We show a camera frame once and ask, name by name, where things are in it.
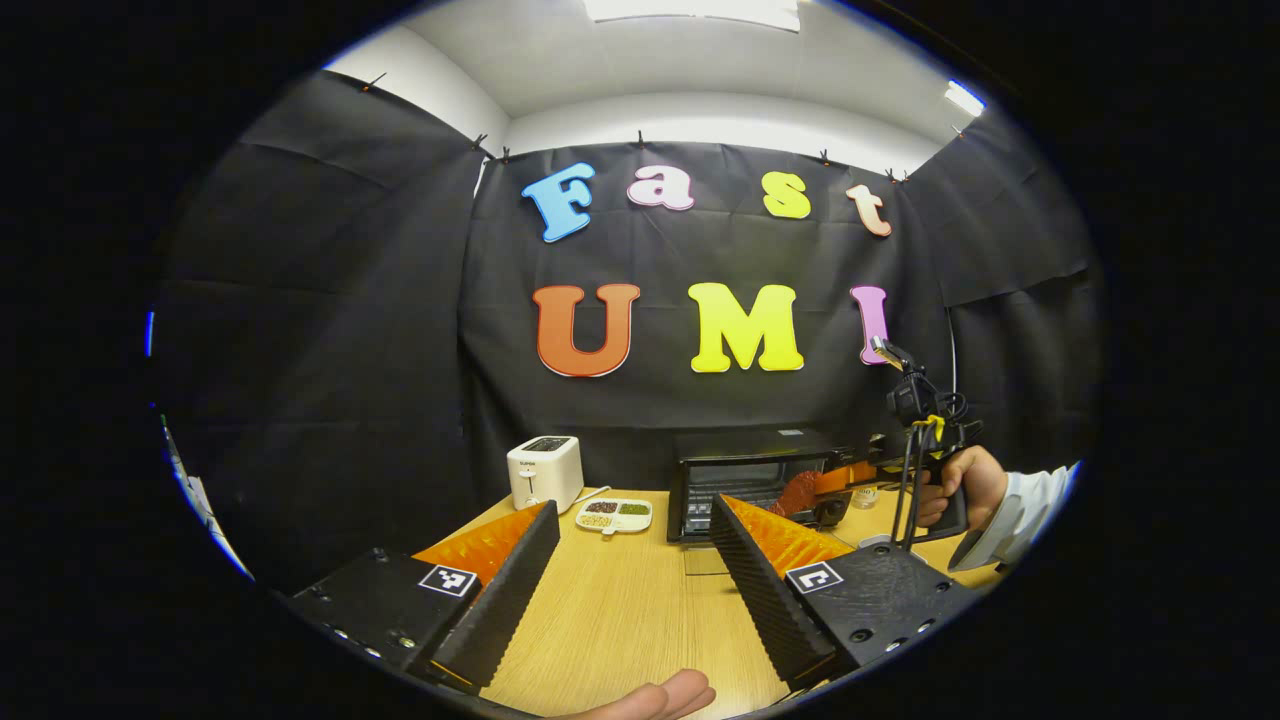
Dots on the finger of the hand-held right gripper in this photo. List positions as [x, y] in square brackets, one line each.
[850, 478]

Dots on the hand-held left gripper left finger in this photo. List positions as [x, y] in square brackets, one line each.
[500, 600]

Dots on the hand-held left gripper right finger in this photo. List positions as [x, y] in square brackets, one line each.
[765, 600]

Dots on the red raw meat slice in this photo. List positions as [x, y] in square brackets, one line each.
[795, 495]

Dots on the black electric oven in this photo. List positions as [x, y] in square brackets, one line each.
[740, 450]

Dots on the white toaster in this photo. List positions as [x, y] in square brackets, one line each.
[545, 475]

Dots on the white divided seasoning dish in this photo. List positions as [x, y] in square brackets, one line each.
[615, 515]

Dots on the black backdrop cloth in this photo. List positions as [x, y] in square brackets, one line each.
[350, 350]

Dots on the small ceiling light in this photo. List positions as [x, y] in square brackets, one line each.
[965, 98]

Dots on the large ceiling light panel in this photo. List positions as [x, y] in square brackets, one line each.
[700, 10]

